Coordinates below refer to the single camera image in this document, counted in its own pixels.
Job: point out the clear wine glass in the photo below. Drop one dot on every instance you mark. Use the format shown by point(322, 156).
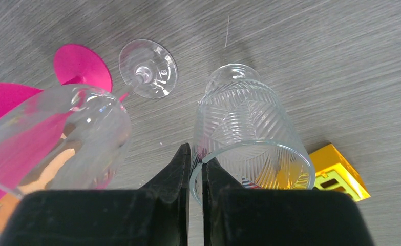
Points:
point(97, 134)
point(241, 123)

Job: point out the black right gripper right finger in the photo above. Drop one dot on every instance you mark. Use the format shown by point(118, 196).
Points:
point(223, 209)

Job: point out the clear wine glass front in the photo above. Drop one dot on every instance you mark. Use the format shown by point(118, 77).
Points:
point(97, 134)

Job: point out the pink plastic wine glass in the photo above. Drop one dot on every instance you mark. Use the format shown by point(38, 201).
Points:
point(32, 120)

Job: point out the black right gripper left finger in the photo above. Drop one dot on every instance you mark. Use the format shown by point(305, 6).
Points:
point(171, 209)

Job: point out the colourful toy block calculator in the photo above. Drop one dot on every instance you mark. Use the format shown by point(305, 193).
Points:
point(336, 173)

